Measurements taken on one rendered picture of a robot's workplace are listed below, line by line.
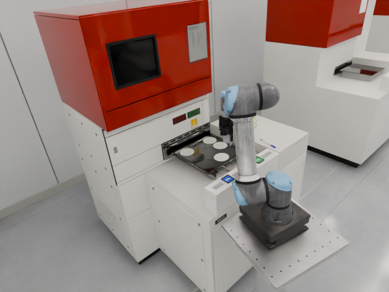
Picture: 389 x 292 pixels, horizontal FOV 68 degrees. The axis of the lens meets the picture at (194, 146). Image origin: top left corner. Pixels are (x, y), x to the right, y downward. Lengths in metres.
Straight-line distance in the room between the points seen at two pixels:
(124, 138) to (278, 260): 1.07
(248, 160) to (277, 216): 0.32
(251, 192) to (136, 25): 1.02
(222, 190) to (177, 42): 0.90
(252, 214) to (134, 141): 0.84
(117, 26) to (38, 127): 1.83
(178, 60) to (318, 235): 1.23
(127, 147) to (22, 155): 1.62
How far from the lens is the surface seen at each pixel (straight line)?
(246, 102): 1.19
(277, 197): 1.33
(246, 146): 1.24
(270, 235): 1.39
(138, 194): 2.03
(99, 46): 1.55
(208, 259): 1.81
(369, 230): 2.91
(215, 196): 1.50
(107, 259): 2.61
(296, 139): 2.00
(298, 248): 1.49
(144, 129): 1.83
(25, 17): 3.02
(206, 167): 1.80
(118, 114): 1.65
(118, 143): 1.77
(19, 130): 3.16
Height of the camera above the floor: 1.93
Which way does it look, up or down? 30 degrees down
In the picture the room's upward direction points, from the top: 5 degrees counter-clockwise
